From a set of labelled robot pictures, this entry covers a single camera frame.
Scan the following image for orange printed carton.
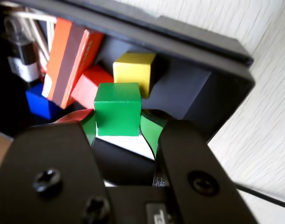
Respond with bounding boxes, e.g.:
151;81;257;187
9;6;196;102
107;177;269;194
41;17;104;110

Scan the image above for green wooden cube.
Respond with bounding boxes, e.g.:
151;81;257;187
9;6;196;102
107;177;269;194
93;83;143;137

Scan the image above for red wooden cube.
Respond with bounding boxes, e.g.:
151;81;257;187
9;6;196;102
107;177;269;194
70;64;115;111

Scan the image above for black cardboard box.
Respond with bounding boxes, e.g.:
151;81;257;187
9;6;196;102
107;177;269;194
0;0;256;187

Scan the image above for yellow wooden cube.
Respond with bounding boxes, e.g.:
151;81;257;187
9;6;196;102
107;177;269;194
112;52;156;99

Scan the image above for black cylinder white band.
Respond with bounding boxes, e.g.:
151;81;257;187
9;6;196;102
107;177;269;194
7;18;40;82

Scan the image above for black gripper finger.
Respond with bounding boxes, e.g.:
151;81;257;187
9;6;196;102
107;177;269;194
140;109;260;224
0;108;111;224

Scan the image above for blue wooden cube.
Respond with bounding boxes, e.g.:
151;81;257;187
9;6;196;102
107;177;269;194
25;83;64;120

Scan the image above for thin black cable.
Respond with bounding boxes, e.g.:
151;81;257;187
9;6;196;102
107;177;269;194
234;182;285;207

